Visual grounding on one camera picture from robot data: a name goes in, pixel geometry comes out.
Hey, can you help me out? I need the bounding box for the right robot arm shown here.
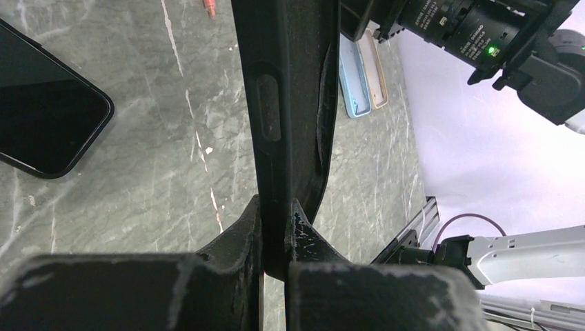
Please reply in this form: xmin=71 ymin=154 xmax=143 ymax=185
xmin=341 ymin=0 xmax=584 ymax=125

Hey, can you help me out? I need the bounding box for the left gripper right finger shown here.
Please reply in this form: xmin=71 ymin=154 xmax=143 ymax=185
xmin=285 ymin=202 xmax=487 ymax=330

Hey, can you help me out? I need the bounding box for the black phone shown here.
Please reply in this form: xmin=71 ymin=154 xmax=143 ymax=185
xmin=1 ymin=21 xmax=115 ymax=179

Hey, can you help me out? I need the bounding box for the light blue phone case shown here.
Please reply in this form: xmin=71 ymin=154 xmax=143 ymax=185
xmin=339 ymin=34 xmax=372 ymax=119

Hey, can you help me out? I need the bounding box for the black phone case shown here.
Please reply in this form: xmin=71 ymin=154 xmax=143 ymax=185
xmin=231 ymin=1 xmax=340 ymax=280

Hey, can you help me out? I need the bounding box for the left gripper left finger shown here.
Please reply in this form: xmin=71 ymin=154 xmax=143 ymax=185
xmin=1 ymin=197 xmax=263 ymax=330

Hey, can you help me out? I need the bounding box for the beige phone case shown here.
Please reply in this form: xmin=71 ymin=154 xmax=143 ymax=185
xmin=357 ymin=28 xmax=389 ymax=110

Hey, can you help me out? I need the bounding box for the red pencil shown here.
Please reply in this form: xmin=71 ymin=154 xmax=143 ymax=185
xmin=203 ymin=0 xmax=216 ymax=18

